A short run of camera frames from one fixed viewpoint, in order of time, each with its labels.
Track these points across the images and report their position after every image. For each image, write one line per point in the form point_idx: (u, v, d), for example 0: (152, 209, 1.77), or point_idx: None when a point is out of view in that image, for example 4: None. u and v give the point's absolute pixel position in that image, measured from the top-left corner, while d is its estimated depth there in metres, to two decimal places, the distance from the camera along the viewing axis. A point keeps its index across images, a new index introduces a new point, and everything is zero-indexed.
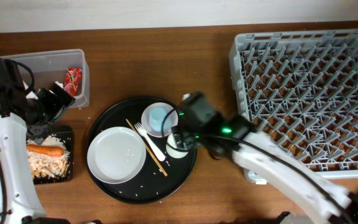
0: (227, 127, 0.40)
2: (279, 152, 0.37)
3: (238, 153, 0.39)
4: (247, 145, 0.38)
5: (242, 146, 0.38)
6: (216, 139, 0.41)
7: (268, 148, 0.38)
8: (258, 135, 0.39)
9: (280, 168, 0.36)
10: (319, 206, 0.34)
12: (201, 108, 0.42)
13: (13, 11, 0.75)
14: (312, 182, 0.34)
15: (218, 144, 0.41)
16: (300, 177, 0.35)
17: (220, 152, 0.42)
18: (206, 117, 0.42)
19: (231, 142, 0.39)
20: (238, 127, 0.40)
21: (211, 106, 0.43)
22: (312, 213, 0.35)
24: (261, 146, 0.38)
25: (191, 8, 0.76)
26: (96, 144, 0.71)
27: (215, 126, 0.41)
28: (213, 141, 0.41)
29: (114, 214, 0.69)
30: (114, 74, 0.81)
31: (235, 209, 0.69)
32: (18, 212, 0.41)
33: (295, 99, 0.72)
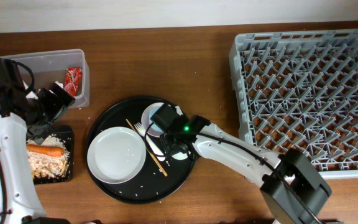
0: (188, 126, 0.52)
2: (224, 134, 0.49)
3: (194, 143, 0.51)
4: (201, 136, 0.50)
5: (196, 137, 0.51)
6: (180, 136, 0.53)
7: (217, 134, 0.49)
8: (210, 126, 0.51)
9: (225, 146, 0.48)
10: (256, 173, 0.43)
12: (166, 116, 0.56)
13: (13, 12, 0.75)
14: (246, 150, 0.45)
15: (182, 140, 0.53)
16: (237, 149, 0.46)
17: (186, 147, 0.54)
18: (171, 122, 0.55)
19: (190, 137, 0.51)
20: (196, 124, 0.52)
21: (174, 112, 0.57)
22: (254, 178, 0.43)
24: (210, 133, 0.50)
25: (191, 9, 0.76)
26: (96, 144, 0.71)
27: (178, 127, 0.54)
28: (177, 138, 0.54)
29: (114, 214, 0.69)
30: (114, 74, 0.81)
31: (235, 209, 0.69)
32: (18, 212, 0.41)
33: (295, 99, 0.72)
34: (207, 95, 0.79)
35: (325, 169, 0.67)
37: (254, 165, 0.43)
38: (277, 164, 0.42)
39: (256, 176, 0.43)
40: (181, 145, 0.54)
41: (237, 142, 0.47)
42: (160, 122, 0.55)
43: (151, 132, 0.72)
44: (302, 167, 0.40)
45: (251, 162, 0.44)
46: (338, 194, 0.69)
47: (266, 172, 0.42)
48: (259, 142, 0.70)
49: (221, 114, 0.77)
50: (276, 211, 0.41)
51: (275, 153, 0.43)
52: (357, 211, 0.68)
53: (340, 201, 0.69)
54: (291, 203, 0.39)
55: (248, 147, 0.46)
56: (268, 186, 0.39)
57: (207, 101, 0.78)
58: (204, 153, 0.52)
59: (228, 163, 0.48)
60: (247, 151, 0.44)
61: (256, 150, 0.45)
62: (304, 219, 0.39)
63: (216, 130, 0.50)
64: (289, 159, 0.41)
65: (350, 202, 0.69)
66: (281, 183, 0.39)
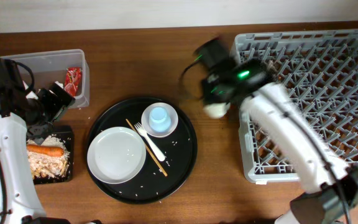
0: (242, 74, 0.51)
2: (291, 111, 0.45)
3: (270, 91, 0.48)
4: (262, 98, 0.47)
5: (256, 94, 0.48)
6: (236, 89, 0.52)
7: (269, 109, 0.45)
8: (273, 88, 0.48)
9: (290, 123, 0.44)
10: (316, 175, 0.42)
12: (215, 51, 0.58)
13: (13, 12, 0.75)
14: (317, 147, 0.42)
15: (238, 93, 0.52)
16: (310, 140, 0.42)
17: (230, 92, 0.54)
18: (227, 74, 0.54)
19: (245, 86, 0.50)
20: (256, 72, 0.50)
21: (225, 51, 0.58)
22: (306, 171, 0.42)
24: (265, 105, 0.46)
25: (191, 9, 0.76)
26: (96, 144, 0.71)
27: (227, 73, 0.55)
28: (223, 78, 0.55)
29: (114, 214, 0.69)
30: (114, 74, 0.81)
31: (235, 208, 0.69)
32: (18, 212, 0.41)
33: (295, 99, 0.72)
34: None
35: None
37: (316, 163, 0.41)
38: (342, 176, 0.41)
39: (313, 178, 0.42)
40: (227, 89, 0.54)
41: (307, 130, 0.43)
42: (216, 70, 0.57)
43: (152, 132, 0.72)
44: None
45: (315, 160, 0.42)
46: None
47: (328, 178, 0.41)
48: (259, 142, 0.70)
49: None
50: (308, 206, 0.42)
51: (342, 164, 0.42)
52: (357, 212, 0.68)
53: None
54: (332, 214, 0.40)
55: (317, 143, 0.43)
56: (325, 195, 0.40)
57: None
58: (258, 116, 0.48)
59: (289, 150, 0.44)
60: (316, 149, 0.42)
61: (319, 148, 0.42)
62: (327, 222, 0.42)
63: (266, 109, 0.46)
64: (352, 180, 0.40)
65: None
66: (336, 196, 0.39)
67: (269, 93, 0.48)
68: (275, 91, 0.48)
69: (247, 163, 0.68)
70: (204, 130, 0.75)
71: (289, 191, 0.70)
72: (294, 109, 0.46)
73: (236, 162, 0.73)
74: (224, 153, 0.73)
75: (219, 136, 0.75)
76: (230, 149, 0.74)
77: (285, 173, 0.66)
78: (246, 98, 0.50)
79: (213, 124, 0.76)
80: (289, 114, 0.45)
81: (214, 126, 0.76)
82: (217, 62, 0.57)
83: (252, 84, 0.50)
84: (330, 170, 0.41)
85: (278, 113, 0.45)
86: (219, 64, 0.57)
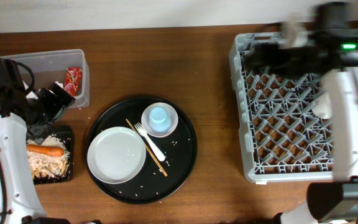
0: (344, 45, 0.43)
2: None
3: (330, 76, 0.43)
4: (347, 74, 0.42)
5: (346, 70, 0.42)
6: (328, 61, 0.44)
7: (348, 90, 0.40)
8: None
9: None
10: None
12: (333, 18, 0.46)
13: (14, 12, 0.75)
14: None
15: (328, 65, 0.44)
16: None
17: (324, 56, 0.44)
18: (328, 39, 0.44)
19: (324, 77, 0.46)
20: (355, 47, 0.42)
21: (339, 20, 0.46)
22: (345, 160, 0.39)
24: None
25: (191, 9, 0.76)
26: (96, 144, 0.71)
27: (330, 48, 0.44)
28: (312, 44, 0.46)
29: (114, 214, 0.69)
30: (114, 74, 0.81)
31: (236, 208, 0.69)
32: (18, 212, 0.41)
33: (295, 99, 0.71)
34: (207, 95, 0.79)
35: (325, 169, 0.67)
37: None
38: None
39: (351, 166, 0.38)
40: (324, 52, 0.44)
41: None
42: (324, 34, 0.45)
43: (153, 132, 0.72)
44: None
45: None
46: None
47: None
48: (259, 142, 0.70)
49: (221, 114, 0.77)
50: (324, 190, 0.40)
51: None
52: None
53: None
54: (348, 206, 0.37)
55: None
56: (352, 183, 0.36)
57: (208, 101, 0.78)
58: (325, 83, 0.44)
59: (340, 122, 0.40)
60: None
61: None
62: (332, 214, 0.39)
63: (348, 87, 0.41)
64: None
65: None
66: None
67: (353, 72, 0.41)
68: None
69: (247, 163, 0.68)
70: (203, 130, 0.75)
71: (289, 191, 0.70)
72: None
73: (235, 162, 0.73)
74: (224, 153, 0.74)
75: (219, 136, 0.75)
76: (230, 148, 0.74)
77: (285, 173, 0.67)
78: (333, 70, 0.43)
79: (213, 125, 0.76)
80: None
81: (214, 126, 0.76)
82: (318, 28, 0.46)
83: (348, 61, 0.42)
84: None
85: (353, 98, 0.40)
86: (317, 32, 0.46)
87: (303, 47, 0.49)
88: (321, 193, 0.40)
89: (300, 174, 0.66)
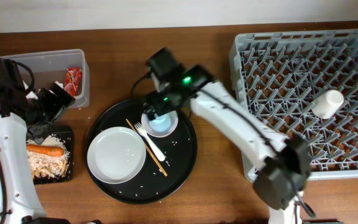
0: (186, 78, 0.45)
2: (230, 100, 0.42)
3: (194, 98, 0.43)
4: (203, 94, 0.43)
5: (197, 94, 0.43)
6: (176, 87, 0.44)
7: (221, 96, 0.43)
8: (214, 84, 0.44)
9: (230, 112, 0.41)
10: (258, 150, 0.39)
12: (163, 61, 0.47)
13: (13, 12, 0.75)
14: (251, 124, 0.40)
15: (176, 91, 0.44)
16: (245, 124, 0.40)
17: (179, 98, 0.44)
18: (165, 74, 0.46)
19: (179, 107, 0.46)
20: (198, 76, 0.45)
21: (176, 61, 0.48)
22: (252, 151, 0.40)
24: (214, 95, 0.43)
25: (191, 9, 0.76)
26: (96, 144, 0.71)
27: (176, 79, 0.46)
28: (172, 88, 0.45)
29: (114, 214, 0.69)
30: (114, 74, 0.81)
31: (236, 208, 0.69)
32: (18, 212, 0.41)
33: (295, 99, 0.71)
34: None
35: (325, 169, 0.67)
37: (258, 142, 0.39)
38: (280, 148, 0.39)
39: (258, 154, 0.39)
40: (177, 94, 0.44)
41: (247, 116, 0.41)
42: (165, 78, 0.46)
43: (153, 132, 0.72)
44: (302, 155, 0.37)
45: (257, 139, 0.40)
46: (338, 193, 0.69)
47: (269, 154, 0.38)
48: None
49: None
50: (262, 186, 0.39)
51: (280, 137, 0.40)
52: (355, 211, 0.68)
53: (339, 201, 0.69)
54: (285, 183, 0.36)
55: (250, 120, 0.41)
56: (268, 167, 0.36)
57: None
58: (199, 112, 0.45)
59: (227, 132, 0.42)
60: (249, 126, 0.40)
61: (261, 128, 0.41)
62: (286, 201, 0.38)
63: (220, 93, 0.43)
64: (293, 145, 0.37)
65: (349, 202, 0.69)
66: (278, 169, 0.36)
67: (207, 89, 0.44)
68: (213, 85, 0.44)
69: (247, 163, 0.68)
70: (203, 130, 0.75)
71: None
72: (234, 101, 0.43)
73: (235, 162, 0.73)
74: (224, 153, 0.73)
75: (219, 136, 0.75)
76: (230, 148, 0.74)
77: None
78: (193, 98, 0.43)
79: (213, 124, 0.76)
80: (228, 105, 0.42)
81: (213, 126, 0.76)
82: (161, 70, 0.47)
83: (198, 88, 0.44)
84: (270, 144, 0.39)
85: (219, 105, 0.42)
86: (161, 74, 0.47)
87: (163, 90, 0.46)
88: (263, 193, 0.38)
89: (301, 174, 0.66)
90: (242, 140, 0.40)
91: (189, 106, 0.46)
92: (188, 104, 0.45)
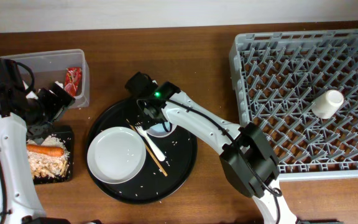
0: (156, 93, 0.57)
2: (192, 104, 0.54)
3: (163, 109, 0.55)
4: (169, 103, 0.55)
5: (166, 104, 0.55)
6: (150, 101, 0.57)
7: (186, 103, 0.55)
8: (179, 94, 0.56)
9: (192, 114, 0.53)
10: (217, 140, 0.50)
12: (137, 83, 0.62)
13: (14, 11, 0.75)
14: (211, 120, 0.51)
15: (151, 105, 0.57)
16: (206, 121, 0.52)
17: (154, 111, 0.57)
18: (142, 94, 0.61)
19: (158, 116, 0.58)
20: (165, 89, 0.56)
21: (147, 80, 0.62)
22: (214, 144, 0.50)
24: (179, 101, 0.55)
25: (191, 9, 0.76)
26: (96, 144, 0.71)
27: (150, 94, 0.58)
28: (148, 101, 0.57)
29: (114, 214, 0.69)
30: (114, 74, 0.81)
31: (235, 208, 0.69)
32: (18, 212, 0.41)
33: (295, 99, 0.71)
34: (207, 95, 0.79)
35: (325, 169, 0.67)
37: (217, 134, 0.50)
38: (236, 136, 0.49)
39: (217, 144, 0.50)
40: (151, 108, 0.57)
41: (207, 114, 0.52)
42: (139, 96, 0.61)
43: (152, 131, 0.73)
44: (258, 140, 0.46)
45: (215, 131, 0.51)
46: (338, 194, 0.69)
47: (227, 141, 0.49)
48: None
49: (221, 114, 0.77)
50: (232, 175, 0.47)
51: (237, 126, 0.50)
52: (355, 211, 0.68)
53: (339, 201, 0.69)
54: (245, 166, 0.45)
55: (212, 117, 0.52)
56: (225, 154, 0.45)
57: (207, 101, 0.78)
58: (171, 119, 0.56)
59: (194, 131, 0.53)
60: (212, 122, 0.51)
61: (220, 122, 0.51)
62: (253, 185, 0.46)
63: (186, 99, 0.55)
64: (247, 132, 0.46)
65: (349, 201, 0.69)
66: (235, 156, 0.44)
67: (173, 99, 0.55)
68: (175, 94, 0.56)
69: None
70: None
71: (289, 191, 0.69)
72: (196, 104, 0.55)
73: None
74: None
75: None
76: None
77: (285, 173, 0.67)
78: (168, 110, 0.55)
79: None
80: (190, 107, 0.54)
81: None
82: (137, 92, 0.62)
83: (166, 99, 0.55)
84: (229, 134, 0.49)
85: (183, 109, 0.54)
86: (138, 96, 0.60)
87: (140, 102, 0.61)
88: (232, 177, 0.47)
89: (301, 174, 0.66)
90: (205, 135, 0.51)
91: (163, 116, 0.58)
92: (162, 115, 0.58)
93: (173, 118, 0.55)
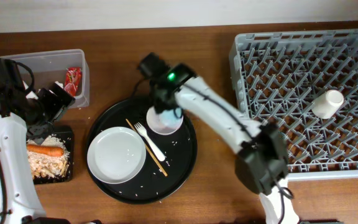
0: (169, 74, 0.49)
2: (210, 92, 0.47)
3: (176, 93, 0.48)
4: (185, 87, 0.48)
5: (181, 88, 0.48)
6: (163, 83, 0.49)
7: (202, 90, 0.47)
8: (196, 79, 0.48)
9: (210, 103, 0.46)
10: (235, 135, 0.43)
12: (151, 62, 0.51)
13: (13, 11, 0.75)
14: (229, 112, 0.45)
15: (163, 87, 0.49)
16: (224, 112, 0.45)
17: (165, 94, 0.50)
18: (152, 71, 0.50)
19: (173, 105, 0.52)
20: (181, 73, 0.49)
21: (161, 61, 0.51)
22: (229, 138, 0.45)
24: (196, 88, 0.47)
25: (191, 9, 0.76)
26: (96, 144, 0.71)
27: (161, 74, 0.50)
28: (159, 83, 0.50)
29: (114, 214, 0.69)
30: (114, 74, 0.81)
31: (235, 208, 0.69)
32: (18, 212, 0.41)
33: (295, 99, 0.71)
34: None
35: (325, 169, 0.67)
37: (235, 129, 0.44)
38: (255, 133, 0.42)
39: (234, 139, 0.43)
40: (161, 91, 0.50)
41: (226, 106, 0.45)
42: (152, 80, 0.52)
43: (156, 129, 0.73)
44: (276, 140, 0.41)
45: (232, 126, 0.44)
46: (338, 194, 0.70)
47: (245, 138, 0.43)
48: None
49: None
50: (242, 170, 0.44)
51: (257, 122, 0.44)
52: (355, 211, 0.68)
53: (339, 201, 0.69)
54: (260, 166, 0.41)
55: (230, 110, 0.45)
56: (243, 151, 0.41)
57: None
58: (184, 104, 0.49)
59: (209, 121, 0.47)
60: (230, 115, 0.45)
61: (238, 116, 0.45)
62: (264, 182, 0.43)
63: (202, 86, 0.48)
64: (267, 130, 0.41)
65: (349, 201, 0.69)
66: (252, 154, 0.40)
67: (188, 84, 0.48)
68: (190, 79, 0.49)
69: None
70: (203, 130, 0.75)
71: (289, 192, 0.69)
72: (214, 93, 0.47)
73: None
74: None
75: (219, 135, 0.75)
76: None
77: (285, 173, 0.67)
78: (179, 94, 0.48)
79: None
80: (207, 96, 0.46)
81: None
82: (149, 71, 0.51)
83: (181, 82, 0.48)
84: (247, 130, 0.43)
85: (199, 98, 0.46)
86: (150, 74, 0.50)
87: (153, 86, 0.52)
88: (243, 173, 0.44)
89: (301, 174, 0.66)
90: (220, 128, 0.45)
91: (175, 100, 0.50)
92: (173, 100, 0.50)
93: (187, 104, 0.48)
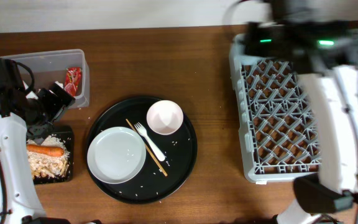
0: None
2: (355, 106, 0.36)
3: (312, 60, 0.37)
4: (344, 71, 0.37)
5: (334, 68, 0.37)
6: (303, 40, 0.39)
7: (352, 99, 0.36)
8: (348, 71, 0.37)
9: (341, 117, 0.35)
10: (345, 177, 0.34)
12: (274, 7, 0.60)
13: (13, 11, 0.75)
14: None
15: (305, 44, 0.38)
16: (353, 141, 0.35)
17: (298, 54, 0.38)
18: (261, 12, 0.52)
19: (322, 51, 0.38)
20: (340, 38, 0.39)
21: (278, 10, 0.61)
22: (333, 168, 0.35)
24: (341, 86, 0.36)
25: (191, 9, 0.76)
26: (96, 144, 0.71)
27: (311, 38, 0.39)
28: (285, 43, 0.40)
29: (114, 214, 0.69)
30: (114, 74, 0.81)
31: (235, 208, 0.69)
32: (18, 212, 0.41)
33: (295, 99, 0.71)
34: (207, 95, 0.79)
35: None
37: (350, 168, 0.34)
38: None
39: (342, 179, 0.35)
40: (296, 48, 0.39)
41: (357, 139, 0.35)
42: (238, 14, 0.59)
43: (156, 129, 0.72)
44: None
45: (351, 165, 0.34)
46: None
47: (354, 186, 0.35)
48: (259, 142, 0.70)
49: (221, 114, 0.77)
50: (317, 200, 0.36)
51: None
52: None
53: None
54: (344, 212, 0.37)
55: None
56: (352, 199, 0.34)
57: (207, 101, 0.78)
58: (306, 82, 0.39)
59: (325, 131, 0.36)
60: None
61: None
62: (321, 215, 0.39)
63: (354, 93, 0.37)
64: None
65: None
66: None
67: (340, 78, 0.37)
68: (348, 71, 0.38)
69: (247, 163, 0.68)
70: (203, 130, 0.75)
71: (289, 192, 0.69)
72: (357, 105, 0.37)
73: (236, 162, 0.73)
74: (224, 153, 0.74)
75: (219, 136, 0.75)
76: (229, 149, 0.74)
77: (285, 173, 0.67)
78: (314, 73, 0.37)
79: (213, 125, 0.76)
80: (351, 111, 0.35)
81: (214, 126, 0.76)
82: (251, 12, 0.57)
83: (329, 55, 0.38)
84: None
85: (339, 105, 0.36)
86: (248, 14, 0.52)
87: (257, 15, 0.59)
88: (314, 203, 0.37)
89: (301, 174, 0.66)
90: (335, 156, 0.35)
91: (302, 76, 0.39)
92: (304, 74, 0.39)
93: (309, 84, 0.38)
